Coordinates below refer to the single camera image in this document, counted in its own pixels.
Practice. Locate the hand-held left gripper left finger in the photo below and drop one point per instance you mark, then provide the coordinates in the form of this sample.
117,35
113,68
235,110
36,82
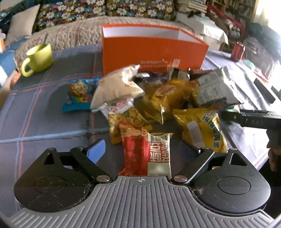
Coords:
96,150

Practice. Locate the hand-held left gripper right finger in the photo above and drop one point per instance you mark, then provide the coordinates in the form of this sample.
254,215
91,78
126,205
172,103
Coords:
202,154

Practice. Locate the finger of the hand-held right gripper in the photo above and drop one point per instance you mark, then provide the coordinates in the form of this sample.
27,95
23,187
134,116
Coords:
229,116

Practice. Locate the yellow snack packet green print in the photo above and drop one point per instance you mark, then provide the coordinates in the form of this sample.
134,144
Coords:
197,128

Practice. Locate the silver grey snack packet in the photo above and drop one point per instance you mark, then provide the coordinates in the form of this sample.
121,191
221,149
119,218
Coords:
215,87

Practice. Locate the red and white snack packet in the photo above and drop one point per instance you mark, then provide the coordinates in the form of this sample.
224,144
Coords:
140,151

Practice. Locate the cream snack packet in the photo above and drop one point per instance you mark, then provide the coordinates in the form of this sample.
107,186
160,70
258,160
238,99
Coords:
114,87

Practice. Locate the orange cardboard box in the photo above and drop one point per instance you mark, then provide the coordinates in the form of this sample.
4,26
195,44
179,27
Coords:
153,52

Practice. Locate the person's right hand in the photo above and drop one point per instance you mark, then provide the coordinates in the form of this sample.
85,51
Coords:
274,157

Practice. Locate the black remote control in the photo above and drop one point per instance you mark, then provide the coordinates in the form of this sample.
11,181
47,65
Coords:
263,89

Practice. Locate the yellow green bean snack packet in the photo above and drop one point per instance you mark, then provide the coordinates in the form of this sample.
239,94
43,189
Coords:
129,116

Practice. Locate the pink white snack packet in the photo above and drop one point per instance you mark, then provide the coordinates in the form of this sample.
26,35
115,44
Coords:
119,106

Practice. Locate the blue cookie snack packet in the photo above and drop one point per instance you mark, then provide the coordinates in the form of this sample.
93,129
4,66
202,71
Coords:
76,91

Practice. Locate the golden orange snack packet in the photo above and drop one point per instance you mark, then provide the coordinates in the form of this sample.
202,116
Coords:
169,96

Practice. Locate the red soda can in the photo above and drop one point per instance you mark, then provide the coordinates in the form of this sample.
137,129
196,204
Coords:
238,51

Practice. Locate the brown snack packet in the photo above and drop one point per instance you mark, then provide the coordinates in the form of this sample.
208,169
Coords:
176,73

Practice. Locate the green mug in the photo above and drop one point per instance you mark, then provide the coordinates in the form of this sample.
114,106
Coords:
41,58

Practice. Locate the wooden bookshelf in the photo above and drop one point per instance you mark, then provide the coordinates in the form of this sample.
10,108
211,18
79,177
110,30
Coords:
237,8

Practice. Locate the stack of books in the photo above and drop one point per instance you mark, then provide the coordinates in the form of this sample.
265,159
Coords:
193,5

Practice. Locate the beige quilted blanket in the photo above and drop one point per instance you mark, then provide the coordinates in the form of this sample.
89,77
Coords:
76,30

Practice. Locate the metal spoon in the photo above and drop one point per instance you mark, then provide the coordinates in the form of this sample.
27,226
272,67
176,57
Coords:
45,39

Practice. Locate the blue striped cloth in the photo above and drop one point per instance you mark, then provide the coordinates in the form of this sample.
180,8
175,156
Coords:
6,61

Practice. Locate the white pillow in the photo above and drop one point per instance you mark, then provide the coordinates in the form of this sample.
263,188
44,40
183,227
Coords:
22,24

